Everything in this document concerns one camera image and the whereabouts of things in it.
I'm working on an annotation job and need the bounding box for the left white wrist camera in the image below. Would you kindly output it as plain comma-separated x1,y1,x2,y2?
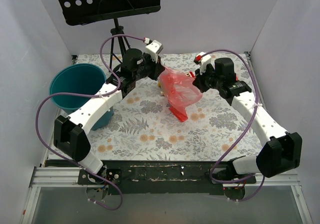
143,37,163,62

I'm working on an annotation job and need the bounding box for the purple cable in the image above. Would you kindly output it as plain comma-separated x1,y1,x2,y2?
35,34,151,211
199,49,266,202

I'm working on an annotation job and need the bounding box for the colourful toy brick car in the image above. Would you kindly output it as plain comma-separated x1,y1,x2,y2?
157,82,165,96

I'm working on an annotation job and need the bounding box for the aluminium frame rail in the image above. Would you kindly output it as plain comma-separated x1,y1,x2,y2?
22,167,313,224

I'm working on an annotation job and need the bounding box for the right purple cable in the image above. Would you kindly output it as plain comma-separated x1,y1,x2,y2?
199,49,266,202

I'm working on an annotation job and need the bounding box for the red window toy brick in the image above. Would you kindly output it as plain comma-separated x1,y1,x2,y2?
184,71,195,80

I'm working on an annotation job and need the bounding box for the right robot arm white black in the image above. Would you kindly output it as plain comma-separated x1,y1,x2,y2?
193,53,303,183

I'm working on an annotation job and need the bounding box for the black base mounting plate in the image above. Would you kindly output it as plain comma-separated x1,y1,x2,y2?
77,159,258,196

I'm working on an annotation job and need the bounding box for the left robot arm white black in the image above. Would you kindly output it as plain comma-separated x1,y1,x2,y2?
53,48,165,184

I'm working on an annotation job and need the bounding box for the black music stand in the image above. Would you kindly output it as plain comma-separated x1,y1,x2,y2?
51,0,161,67

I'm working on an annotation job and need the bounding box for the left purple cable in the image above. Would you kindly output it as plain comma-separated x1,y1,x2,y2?
35,34,151,211

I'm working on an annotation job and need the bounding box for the teal plastic trash bin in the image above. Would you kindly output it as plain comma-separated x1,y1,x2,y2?
49,63,107,114

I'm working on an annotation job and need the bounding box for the red plastic trash bag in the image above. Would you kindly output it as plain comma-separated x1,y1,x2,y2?
158,68,203,122

